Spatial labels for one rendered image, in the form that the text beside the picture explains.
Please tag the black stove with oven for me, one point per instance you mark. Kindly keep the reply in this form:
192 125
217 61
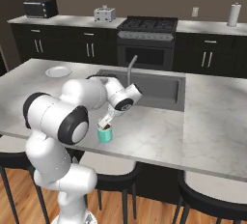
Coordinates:
146 41

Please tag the black base cupboards run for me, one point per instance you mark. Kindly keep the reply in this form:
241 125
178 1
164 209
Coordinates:
209 54
64 44

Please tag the white paper towel roll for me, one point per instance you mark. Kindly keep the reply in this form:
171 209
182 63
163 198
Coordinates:
233 15

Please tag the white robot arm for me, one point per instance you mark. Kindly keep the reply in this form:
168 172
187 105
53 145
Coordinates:
54 115

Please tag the grey curved tap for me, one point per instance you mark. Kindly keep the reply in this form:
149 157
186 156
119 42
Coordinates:
130 70

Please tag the white plate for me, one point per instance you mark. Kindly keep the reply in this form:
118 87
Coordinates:
58 71

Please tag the white wall outlet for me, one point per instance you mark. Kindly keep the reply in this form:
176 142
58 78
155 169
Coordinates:
195 11

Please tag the teal cup of hot chocolate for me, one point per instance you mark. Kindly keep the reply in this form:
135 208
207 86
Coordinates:
105 135

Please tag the black stool with white seat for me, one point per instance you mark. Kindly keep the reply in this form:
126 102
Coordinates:
13 157
112 170
212 195

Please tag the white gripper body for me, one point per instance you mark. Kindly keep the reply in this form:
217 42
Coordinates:
106 120

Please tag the grey sink basin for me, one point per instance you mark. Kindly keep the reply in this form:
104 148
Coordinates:
160 89

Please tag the white toaster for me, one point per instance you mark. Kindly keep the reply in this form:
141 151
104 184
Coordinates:
104 14

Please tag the black toaster oven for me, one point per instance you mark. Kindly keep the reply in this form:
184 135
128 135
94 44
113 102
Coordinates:
40 8

